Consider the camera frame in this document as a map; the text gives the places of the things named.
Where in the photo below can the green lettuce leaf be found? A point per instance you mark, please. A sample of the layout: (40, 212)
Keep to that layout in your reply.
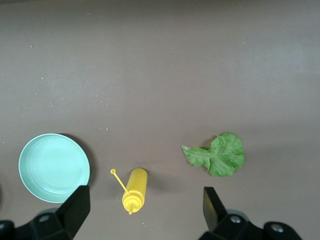
(222, 157)

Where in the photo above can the mint green plate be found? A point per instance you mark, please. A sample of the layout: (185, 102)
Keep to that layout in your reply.
(52, 165)

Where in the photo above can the yellow squeeze sauce bottle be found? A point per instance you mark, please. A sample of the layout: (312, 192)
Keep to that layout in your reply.
(136, 182)

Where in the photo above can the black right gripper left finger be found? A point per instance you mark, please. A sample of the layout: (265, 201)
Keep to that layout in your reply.
(67, 220)

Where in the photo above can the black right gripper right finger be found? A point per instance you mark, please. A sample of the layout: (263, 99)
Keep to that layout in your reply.
(217, 222)

